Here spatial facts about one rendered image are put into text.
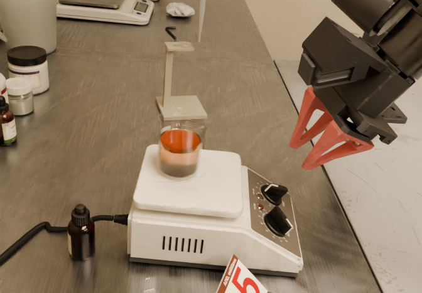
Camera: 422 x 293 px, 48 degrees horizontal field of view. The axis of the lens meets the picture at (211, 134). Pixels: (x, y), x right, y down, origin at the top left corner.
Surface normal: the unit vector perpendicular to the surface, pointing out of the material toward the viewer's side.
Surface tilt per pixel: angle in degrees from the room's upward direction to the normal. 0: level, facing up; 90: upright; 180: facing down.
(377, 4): 69
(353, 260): 0
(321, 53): 64
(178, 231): 90
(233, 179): 0
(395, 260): 0
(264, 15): 90
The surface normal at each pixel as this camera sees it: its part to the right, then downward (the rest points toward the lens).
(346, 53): 0.32, 0.70
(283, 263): -0.03, 0.51
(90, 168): 0.10, -0.86
